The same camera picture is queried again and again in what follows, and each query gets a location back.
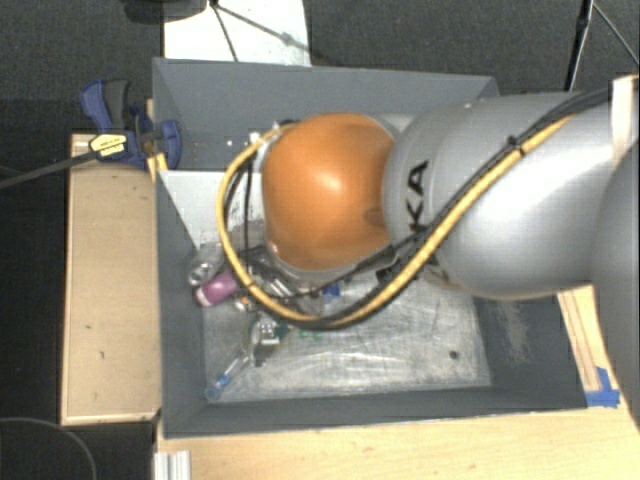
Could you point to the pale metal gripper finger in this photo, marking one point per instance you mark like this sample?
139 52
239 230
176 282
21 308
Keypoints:
269 333
248 338

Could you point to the clear pen with blue cap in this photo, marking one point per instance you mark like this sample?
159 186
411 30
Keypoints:
225 378

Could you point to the small blue object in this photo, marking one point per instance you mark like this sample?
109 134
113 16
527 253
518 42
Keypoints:
332 291

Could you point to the purple cup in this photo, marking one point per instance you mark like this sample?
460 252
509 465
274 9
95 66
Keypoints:
217 290

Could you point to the clear plastic bottle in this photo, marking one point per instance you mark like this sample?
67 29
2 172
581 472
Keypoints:
202 270

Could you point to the grey metal bin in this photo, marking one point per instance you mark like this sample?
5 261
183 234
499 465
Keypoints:
400 353

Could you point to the pale wood flat board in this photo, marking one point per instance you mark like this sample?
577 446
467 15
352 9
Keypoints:
110 268

